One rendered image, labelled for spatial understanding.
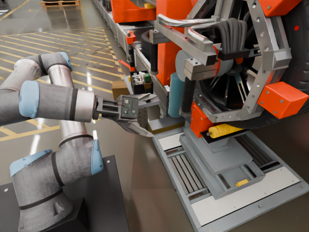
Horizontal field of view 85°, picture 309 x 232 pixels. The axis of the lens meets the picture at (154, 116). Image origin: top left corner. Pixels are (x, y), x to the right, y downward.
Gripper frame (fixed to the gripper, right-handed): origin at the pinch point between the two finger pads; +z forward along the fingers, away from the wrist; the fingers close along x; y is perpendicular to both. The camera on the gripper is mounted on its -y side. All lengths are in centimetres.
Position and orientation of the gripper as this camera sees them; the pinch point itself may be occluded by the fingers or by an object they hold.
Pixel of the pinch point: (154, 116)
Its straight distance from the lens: 58.0
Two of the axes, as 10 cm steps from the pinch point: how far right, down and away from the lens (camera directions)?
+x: 0.5, -9.9, 1.7
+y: 4.2, -1.3, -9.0
